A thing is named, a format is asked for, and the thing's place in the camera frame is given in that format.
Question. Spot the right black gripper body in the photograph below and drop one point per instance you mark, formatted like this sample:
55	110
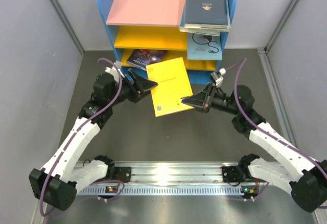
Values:
223	102

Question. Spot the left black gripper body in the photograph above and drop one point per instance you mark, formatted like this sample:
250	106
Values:
128	91

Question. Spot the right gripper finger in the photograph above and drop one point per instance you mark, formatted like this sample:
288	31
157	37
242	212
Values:
202	95
198	105

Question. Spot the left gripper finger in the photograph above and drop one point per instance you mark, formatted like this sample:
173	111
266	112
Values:
142	93
141	84

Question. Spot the purple Robinson Crusoe book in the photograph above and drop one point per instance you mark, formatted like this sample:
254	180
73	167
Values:
141	58

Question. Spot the yellow book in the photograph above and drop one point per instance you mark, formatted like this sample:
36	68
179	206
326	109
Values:
173	85

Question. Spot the light blue book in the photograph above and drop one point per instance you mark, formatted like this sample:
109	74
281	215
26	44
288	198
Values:
203	47

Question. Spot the navy blue book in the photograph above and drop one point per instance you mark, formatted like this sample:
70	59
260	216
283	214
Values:
205	6

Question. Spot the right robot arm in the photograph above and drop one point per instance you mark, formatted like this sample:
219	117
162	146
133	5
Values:
301	176

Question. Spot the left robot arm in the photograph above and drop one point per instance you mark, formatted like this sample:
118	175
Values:
57	183

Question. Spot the blue pink yellow bookshelf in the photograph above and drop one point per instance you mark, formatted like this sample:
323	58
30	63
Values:
153	25

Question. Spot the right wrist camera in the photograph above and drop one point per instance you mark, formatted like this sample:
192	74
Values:
217	77

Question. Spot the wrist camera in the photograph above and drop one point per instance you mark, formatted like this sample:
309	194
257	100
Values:
115	70
217	77

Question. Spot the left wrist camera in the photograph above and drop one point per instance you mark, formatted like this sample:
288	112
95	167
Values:
115	70

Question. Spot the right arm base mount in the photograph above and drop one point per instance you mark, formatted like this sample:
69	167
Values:
234	175

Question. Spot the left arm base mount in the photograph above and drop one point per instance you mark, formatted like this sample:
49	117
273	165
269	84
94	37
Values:
122	174

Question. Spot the aluminium mounting rail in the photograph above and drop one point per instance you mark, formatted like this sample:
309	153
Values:
173	178

